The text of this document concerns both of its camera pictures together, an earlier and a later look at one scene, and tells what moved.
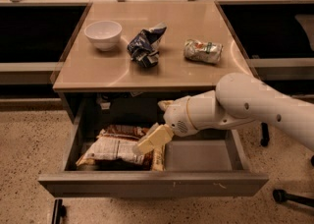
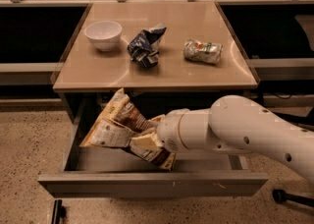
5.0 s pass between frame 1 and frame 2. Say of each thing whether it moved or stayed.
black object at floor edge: stayed
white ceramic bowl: stayed
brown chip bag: moved
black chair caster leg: stayed
